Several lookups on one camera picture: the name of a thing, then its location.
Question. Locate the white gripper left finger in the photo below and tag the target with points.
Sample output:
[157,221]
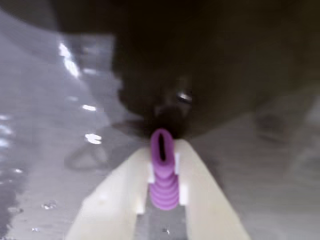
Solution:
[112,200]

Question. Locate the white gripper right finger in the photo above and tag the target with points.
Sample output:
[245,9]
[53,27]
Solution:
[207,205]

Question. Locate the purple ribbed pen grip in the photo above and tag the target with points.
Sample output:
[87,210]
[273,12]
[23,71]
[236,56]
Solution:
[163,185]

